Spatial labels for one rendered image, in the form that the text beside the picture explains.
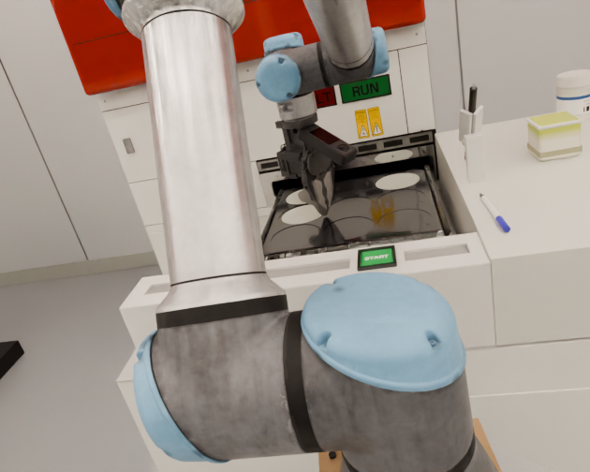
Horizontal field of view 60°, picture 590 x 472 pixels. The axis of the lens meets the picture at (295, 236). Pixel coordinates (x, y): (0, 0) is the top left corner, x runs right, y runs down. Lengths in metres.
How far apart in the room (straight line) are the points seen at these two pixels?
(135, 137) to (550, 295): 1.05
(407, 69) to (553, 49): 1.69
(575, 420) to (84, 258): 3.12
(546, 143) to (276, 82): 0.49
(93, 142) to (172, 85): 2.77
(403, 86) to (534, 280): 0.66
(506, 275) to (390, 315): 0.38
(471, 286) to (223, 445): 0.43
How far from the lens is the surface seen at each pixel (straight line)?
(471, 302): 0.76
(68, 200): 3.46
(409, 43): 1.26
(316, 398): 0.39
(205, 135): 0.45
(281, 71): 0.87
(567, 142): 1.05
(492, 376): 0.84
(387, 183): 1.22
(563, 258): 0.75
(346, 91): 1.27
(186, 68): 0.47
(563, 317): 0.80
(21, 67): 3.33
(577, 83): 1.24
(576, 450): 0.98
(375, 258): 0.76
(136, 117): 1.40
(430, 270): 0.72
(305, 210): 1.15
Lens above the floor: 1.33
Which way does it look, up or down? 24 degrees down
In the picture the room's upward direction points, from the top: 14 degrees counter-clockwise
